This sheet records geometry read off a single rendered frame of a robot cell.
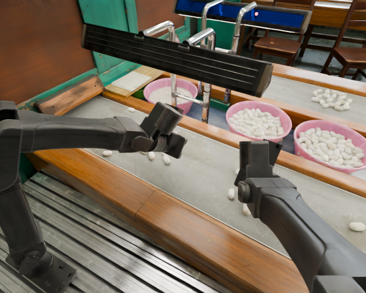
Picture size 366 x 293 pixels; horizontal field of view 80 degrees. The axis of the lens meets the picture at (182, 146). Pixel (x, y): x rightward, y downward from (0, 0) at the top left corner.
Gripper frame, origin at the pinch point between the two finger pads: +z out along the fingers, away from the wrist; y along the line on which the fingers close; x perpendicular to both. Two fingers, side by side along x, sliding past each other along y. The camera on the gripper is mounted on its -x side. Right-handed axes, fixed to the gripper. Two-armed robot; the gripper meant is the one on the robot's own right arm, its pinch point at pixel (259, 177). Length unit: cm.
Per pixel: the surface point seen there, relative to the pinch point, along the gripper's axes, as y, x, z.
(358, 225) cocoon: -27.2, 2.2, 5.6
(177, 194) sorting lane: 19.9, 14.1, -5.1
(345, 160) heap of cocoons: -23.5, -13.9, 27.4
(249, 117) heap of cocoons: 14.6, -18.7, 33.9
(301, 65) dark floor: 14, -134, 283
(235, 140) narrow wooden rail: 13.1, -7.2, 16.1
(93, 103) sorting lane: 82, 0, 12
